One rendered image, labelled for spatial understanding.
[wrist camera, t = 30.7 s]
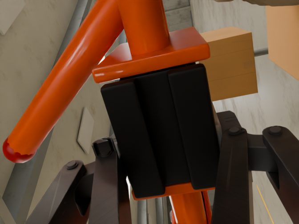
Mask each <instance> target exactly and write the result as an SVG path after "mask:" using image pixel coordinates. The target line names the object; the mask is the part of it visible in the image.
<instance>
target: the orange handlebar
mask: <svg viewBox="0 0 299 224"><path fill-rule="evenodd" d="M117 4H118V8H119V12H120V15H121V20H122V23H123V27H124V30H125V34H126V38H127V41H128V45H129V49H130V53H131V55H141V54H146V53H150V52H154V51H158V50H161V49H163V48H166V47H168V46H169V45H170V44H169V39H168V36H170V34H169V29H168V25H167V20H166V15H165V10H164V6H163V1H162V0H117ZM169 198H170V202H171V205H172V210H171V211H170V221H171V222H172V224H211V217H212V210H213V205H211V206H210V200H209V196H208V191H201V192H192V193H186V194H180V195H174V196H169Z"/></svg>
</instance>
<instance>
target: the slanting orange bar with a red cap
mask: <svg viewBox="0 0 299 224"><path fill-rule="evenodd" d="M123 29H124V27H123V23H122V20H121V15H120V12H119V8H118V4H117V0H97V1H96V3H95V4H94V5H93V7H92V8H91V10H90V12H89V13H88V15H87V16H86V18H85V19H84V21H83V22H82V24H81V26H80V27H79V29H78V30H77V32H76V33H75V35H74V36H73V38H72V39H71V41H70V43H69V44H68V46H67V47H66V49H65V50H64V52H63V53H62V55H61V56H60V58H59V60H58V61H57V63H56V64H55V66H54V67H53V69H52V70H51V72H50V73H49V75H48V77H47V78H46V80H45V81H44V83H43V84H42V86H41V87H40V89H39V91H38V92H37V94H36V95H35V96H34V98H33V100H32V101H31V103H30V104H29V106H28V107H27V109H26V110H25V112H24V114H23V115H22V117H21V118H20V120H19V121H18V123H17V124H16V126H15V128H14V129H13V131H12V132H11V134H10V135H9V136H8V137H7V139H6V140H5V141H4V143H3V153H4V156H5V157H6V159H8V160H10V161H11V162H13V163H24V162H27V161H29V160H30V159H32V158H33V157H34V155H35V153H36V151H37V149H38V148H39V146H40V145H41V143H42V142H43V141H44V139H45V138H46V136H47V135H48V134H49V132H50V131H51V130H52V128H53V127H54V125H55V124H56V122H57V121H58V120H59V118H60V117H61V116H62V114H63V113H64V111H65V110H66V108H67V107H68V106H69V105H70V103H71V102H72V100H73V99H74V97H75V96H76V95H77V93H78V92H79V91H80V89H81V88H82V86H83V85H84V84H85V82H86V81H87V79H88V78H89V77H90V75H91V74H92V70H93V69H94V68H95V67H96V66H97V65H98V64H99V63H100V61H101V60H102V59H103V57H104V56H105V54H106V53H107V52H108V50H109V49H110V48H111V46H112V45H113V43H114V42H115V40H116V39H117V38H118V37H119V35H120V34H121V32H122V31H123Z"/></svg>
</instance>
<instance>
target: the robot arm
mask: <svg viewBox="0 0 299 224"><path fill-rule="evenodd" d="M211 103H212V108H213V113H214V120H215V126H216V132H217V137H218V144H219V150H220V155H219V162H218V172H217V179H216V186H215V193H214V203H213V210H212V217H211V224H254V206H253V188H252V182H253V178H252V171H262V172H266V175H267V177H268V179H269V181H270V182H271V184H272V186H273V188H274V190H275V191H276V193H277V195H278V197H279V199H280V200H281V202H282V204H283V206H284V208H285V209H286V212H287V213H288V215H289V217H290V219H291V220H292V222H293V224H299V140H298V139H297V138H296V137H295V136H294V135H293V133H292V132H291V131H290V130H289V129H287V128H286V127H282V126H270V127H267V128H265V129H263V131H262V135H254V134H249V133H247V131H246V129H245V128H242V127H241V125H240V123H239V121H238V119H237V117H236V115H235V113H234V112H232V111H230V110H229V111H223V112H217V113H216V111H215V108H214V105H213V102H212V101H211ZM92 148H93V151H94V154H95V157H96V159H95V161H94V162H92V163H89V164H86V165H84V163H83V161H82V160H72V161H70V162H68V163H67V164H66V165H64V166H63V167H62V169H61V170H60V172H59V173H58V174H57V176H56V178H55V179H54V181H53V182H52V183H51V185H50V186H49V188H48V189H47V191H46V192H45V194H44V195H43V197H42V198H41V200H40V201H39V203H38V204H37V206H36V207H35V208H34V210H33V211H32V213H31V214H30V216H29V217H28V219H27V220H26V222H25V223H24V224H87V221H89V222H88V224H132V220H131V210H130V200H129V187H128V184H127V181H126V178H127V177H128V174H127V171H126V168H125V165H124V162H123V159H122V156H121V153H120V149H119V146H118V144H117V140H116V137H115V135H114V134H113V135H112V136H111V137H103V138H100V139H98V140H96V141H94V142H93V143H92ZM128 180H129V177H128ZM129 184H131V183H130V180H129Z"/></svg>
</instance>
